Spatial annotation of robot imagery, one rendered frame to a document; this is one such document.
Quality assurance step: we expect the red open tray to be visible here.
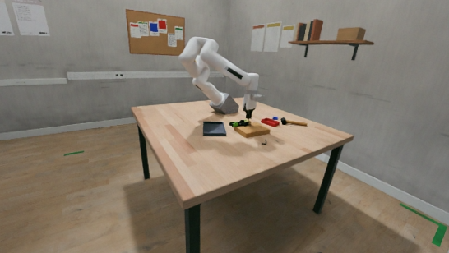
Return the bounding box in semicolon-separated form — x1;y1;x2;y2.
261;118;280;127

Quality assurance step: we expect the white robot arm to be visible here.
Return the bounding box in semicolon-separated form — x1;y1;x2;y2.
178;37;265;106

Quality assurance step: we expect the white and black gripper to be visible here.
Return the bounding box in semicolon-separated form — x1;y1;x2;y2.
242;94;257;119

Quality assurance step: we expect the light wooden board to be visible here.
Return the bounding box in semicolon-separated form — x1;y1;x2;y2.
234;122;271;138

